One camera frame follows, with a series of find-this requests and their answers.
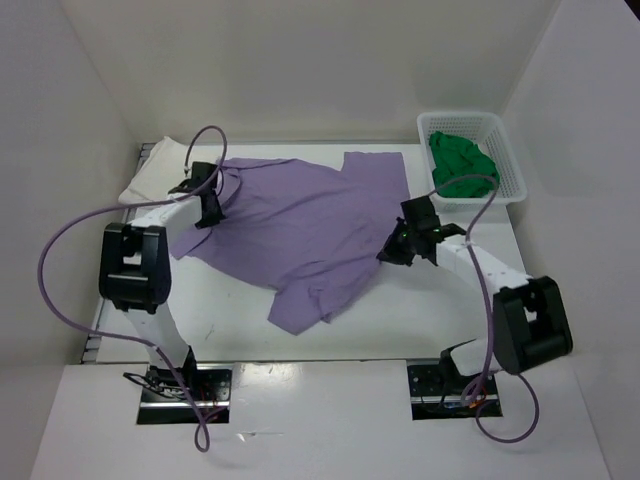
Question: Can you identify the white t shirt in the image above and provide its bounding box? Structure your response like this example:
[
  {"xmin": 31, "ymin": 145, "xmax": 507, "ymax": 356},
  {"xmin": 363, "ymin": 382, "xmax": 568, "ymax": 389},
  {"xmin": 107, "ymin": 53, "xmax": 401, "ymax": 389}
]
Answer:
[{"xmin": 118, "ymin": 137, "xmax": 188, "ymax": 205}]

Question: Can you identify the purple t shirt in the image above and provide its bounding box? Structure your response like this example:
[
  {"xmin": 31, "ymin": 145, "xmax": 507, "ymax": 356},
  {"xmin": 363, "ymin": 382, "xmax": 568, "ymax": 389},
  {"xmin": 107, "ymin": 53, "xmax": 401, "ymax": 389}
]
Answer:
[{"xmin": 170, "ymin": 152, "xmax": 409, "ymax": 335}]

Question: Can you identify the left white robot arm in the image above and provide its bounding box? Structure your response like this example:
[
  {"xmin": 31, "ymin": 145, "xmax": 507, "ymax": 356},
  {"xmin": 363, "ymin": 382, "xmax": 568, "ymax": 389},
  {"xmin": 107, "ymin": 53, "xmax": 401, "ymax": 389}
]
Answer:
[{"xmin": 99, "ymin": 192, "xmax": 224, "ymax": 400}]

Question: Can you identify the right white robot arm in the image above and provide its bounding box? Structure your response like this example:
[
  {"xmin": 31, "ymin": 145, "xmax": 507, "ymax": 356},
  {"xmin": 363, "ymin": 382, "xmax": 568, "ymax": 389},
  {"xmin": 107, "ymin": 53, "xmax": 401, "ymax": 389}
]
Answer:
[{"xmin": 377, "ymin": 219, "xmax": 573, "ymax": 393}]

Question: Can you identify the green t shirt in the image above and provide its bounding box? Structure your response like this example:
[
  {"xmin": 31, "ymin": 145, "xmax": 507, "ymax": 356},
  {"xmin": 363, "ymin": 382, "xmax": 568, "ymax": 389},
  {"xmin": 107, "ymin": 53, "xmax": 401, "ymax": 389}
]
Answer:
[{"xmin": 428, "ymin": 131, "xmax": 500, "ymax": 198}]

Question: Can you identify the white plastic laundry basket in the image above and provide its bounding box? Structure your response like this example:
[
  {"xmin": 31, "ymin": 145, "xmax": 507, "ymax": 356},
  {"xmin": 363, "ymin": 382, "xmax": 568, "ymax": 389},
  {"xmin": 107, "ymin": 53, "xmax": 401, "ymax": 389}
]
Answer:
[{"xmin": 416, "ymin": 111, "xmax": 528, "ymax": 206}]

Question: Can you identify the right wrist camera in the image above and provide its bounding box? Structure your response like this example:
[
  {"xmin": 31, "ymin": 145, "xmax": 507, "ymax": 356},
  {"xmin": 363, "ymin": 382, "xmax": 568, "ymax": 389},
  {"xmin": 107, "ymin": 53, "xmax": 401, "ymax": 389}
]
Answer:
[{"xmin": 401, "ymin": 195, "xmax": 441, "ymax": 232}]

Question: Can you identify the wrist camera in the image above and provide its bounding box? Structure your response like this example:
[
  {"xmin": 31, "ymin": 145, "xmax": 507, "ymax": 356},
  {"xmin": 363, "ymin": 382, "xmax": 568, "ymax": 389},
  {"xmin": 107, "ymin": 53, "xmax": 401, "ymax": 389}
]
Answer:
[
  {"xmin": 169, "ymin": 162, "xmax": 221, "ymax": 195},
  {"xmin": 401, "ymin": 195, "xmax": 441, "ymax": 232}
]

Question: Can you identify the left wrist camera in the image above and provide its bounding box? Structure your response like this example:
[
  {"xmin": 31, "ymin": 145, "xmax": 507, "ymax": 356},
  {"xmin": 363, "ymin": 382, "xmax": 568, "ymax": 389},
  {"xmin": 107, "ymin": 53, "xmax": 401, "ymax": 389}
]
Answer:
[{"xmin": 169, "ymin": 162, "xmax": 221, "ymax": 195}]

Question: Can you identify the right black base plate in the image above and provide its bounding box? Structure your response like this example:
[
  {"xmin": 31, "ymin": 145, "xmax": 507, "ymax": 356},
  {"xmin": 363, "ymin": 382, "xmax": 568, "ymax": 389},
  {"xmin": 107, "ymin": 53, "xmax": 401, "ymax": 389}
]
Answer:
[{"xmin": 407, "ymin": 360, "xmax": 502, "ymax": 421}]

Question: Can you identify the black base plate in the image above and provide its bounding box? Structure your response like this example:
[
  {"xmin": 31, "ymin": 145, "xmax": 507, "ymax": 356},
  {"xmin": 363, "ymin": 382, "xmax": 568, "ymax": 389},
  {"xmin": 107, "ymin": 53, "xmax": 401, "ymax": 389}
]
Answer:
[
  {"xmin": 123, "ymin": 367, "xmax": 232, "ymax": 425},
  {"xmin": 407, "ymin": 360, "xmax": 502, "ymax": 421}
]

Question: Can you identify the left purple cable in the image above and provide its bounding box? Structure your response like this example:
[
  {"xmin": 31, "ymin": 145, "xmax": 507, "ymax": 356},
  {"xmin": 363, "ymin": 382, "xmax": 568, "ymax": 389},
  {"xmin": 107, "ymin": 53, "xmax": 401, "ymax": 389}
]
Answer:
[{"xmin": 38, "ymin": 126, "xmax": 230, "ymax": 454}]

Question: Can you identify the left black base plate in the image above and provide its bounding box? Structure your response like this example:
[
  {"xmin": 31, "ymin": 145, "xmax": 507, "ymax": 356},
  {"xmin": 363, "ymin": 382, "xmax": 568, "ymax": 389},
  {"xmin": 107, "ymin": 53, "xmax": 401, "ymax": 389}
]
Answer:
[{"xmin": 123, "ymin": 367, "xmax": 232, "ymax": 425}]

